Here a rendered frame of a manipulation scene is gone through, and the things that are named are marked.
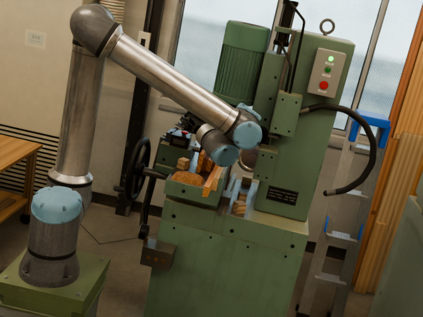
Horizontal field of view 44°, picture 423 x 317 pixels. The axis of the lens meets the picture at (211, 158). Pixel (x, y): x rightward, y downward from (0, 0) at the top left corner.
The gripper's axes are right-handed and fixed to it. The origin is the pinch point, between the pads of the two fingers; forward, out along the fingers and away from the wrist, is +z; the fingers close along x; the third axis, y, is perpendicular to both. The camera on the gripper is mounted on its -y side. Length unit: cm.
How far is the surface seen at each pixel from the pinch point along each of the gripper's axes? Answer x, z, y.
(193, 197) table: 25.0, -23.4, -5.3
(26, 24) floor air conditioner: 34, 154, 23
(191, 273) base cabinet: 57, -30, -20
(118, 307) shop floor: 116, 10, -29
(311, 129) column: -17.0, -28.3, -35.0
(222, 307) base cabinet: 62, -42, -33
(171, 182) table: 24.4, -17.0, 2.3
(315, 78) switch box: -34.6, -26.6, -23.7
